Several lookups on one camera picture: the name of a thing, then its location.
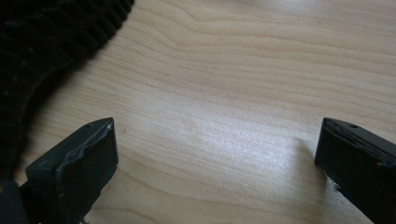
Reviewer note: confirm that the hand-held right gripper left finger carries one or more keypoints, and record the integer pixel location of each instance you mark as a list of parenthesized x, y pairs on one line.
[(77, 168)]

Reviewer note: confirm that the black knitted garment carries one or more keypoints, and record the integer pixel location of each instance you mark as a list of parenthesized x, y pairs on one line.
[(40, 53)]

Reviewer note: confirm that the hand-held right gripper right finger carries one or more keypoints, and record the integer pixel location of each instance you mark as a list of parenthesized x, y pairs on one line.
[(358, 161)]

